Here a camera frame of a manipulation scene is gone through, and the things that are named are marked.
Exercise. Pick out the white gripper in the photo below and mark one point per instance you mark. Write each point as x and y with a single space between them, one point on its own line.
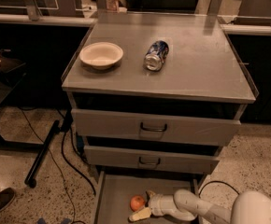
158 203

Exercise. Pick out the orange fruit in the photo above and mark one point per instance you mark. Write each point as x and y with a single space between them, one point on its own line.
137 202

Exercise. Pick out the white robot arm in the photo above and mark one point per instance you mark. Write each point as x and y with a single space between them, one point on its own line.
249 207

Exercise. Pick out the grey bottom drawer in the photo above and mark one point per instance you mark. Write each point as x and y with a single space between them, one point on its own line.
117 186

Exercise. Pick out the grey drawer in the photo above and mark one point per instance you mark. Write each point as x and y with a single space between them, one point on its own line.
148 127
117 186
151 160

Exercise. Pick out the grey middle drawer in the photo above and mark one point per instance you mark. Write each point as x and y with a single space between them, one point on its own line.
151 160

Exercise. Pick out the grey top drawer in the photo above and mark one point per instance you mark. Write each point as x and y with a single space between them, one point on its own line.
148 127

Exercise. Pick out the grey metal drawer cabinet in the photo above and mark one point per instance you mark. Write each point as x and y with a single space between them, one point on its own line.
155 98

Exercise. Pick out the black stand leg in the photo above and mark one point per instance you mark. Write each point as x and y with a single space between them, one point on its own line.
30 179

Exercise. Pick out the blue silver soda can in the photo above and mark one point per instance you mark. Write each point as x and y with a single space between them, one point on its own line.
156 56

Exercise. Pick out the white paper bowl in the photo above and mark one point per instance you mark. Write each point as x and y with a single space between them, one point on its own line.
101 55

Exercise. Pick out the black side table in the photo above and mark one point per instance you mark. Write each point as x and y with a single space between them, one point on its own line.
1 87

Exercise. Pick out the black box with label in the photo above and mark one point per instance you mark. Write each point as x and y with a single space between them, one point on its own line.
10 65

